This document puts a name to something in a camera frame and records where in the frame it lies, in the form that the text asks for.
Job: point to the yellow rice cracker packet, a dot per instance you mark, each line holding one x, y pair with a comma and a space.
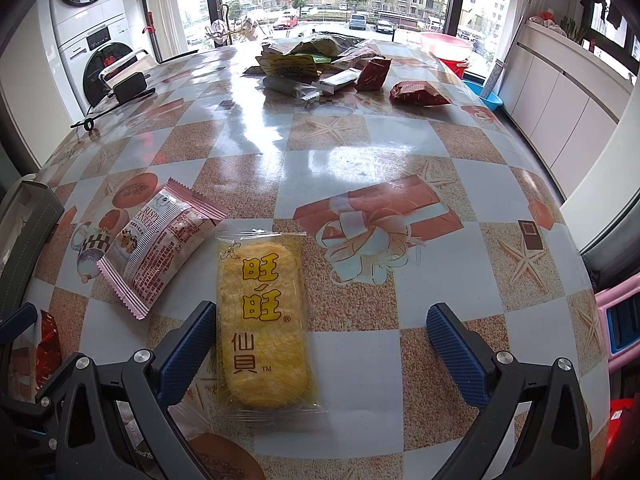
265, 320

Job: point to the blue plastic basin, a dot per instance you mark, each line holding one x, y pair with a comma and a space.
487, 96

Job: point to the small red snack packet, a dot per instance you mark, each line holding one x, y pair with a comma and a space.
49, 355

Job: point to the pink snack packet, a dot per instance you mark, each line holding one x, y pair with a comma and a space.
155, 245

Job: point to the white washing machine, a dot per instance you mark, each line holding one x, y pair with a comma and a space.
100, 67

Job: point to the metal chair back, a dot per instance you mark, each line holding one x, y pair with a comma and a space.
107, 72

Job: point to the clear silver snack packet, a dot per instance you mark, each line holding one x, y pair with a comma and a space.
290, 87

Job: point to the yellow cartoon snack packet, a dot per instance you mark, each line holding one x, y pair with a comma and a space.
287, 66

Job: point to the leaning grey board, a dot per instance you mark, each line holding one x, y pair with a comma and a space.
494, 79

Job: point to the clear packet with brown cake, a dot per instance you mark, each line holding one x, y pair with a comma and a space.
225, 460

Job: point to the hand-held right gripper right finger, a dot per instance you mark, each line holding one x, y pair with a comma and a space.
457, 355

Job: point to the orange red snack bag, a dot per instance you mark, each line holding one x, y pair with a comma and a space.
420, 94

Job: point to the white parked car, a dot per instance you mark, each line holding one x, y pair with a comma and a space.
384, 26

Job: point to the pink plastic basin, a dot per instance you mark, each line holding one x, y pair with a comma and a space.
445, 44

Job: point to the large green snack bag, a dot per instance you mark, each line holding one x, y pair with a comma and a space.
310, 44

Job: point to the hanging dark clothes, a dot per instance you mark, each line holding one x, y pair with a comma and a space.
602, 7

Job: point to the white cabinet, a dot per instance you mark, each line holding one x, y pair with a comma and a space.
565, 105

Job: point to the dark red snack bag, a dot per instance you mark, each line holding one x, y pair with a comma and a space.
374, 74

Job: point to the black power adapter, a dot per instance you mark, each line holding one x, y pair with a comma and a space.
129, 86

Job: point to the red white cloth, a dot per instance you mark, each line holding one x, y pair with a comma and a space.
546, 19

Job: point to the long narrow snack packet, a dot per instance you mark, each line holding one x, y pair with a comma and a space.
340, 81

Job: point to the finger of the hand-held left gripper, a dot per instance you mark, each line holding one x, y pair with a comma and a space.
20, 319
40, 420

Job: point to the checkered starfish tablecloth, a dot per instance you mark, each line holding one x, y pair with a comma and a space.
350, 170

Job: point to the green plant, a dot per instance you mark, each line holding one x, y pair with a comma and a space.
572, 30

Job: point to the pink plastic stool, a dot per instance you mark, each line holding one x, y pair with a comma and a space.
622, 317

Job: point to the red parked car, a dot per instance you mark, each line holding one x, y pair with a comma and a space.
285, 22

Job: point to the dark parked van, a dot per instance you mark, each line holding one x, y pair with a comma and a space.
358, 21

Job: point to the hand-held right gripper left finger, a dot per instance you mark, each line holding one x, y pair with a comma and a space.
187, 355

